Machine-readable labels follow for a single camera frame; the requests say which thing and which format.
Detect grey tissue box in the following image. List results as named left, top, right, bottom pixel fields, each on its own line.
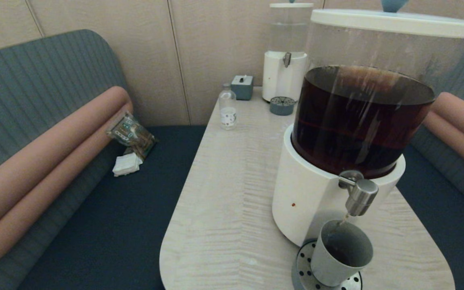
left=231, top=75, right=254, bottom=101

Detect dark blue bench seat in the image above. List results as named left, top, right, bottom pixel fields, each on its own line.
left=19, top=126, right=207, bottom=290
left=395, top=145, right=464, bottom=290

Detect white folded napkins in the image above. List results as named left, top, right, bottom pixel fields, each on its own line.
left=112, top=153, right=143, bottom=177

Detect small white dispenser lid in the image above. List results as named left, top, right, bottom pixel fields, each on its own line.
left=269, top=0, right=314, bottom=9

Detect large white dispenser lid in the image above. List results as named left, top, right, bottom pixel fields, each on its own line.
left=311, top=0, right=464, bottom=39

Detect clear plastic bottle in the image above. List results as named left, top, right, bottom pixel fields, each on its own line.
left=219, top=83, right=237, bottom=130

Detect grey plastic cup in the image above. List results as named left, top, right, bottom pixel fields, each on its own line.
left=311, top=220, right=374, bottom=287

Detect grey-blue ribbed bench backrest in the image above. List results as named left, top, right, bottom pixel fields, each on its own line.
left=411, top=34, right=464, bottom=220
left=0, top=29, right=132, bottom=290

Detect small grey drip tray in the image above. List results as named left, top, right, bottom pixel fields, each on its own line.
left=270, top=97, right=296, bottom=116

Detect large steel dispenser tap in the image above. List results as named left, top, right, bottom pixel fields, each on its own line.
left=338, top=170, right=379, bottom=217

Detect large perforated steel drip tray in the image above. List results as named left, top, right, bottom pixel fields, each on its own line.
left=292, top=238, right=363, bottom=290

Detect small dispenser with clear water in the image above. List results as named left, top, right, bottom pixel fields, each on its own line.
left=262, top=7, right=313, bottom=103

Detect green printed snack packet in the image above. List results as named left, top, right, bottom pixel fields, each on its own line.
left=107, top=112, right=157, bottom=160

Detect large dispenser with brown tea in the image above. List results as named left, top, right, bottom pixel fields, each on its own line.
left=272, top=22, right=464, bottom=247

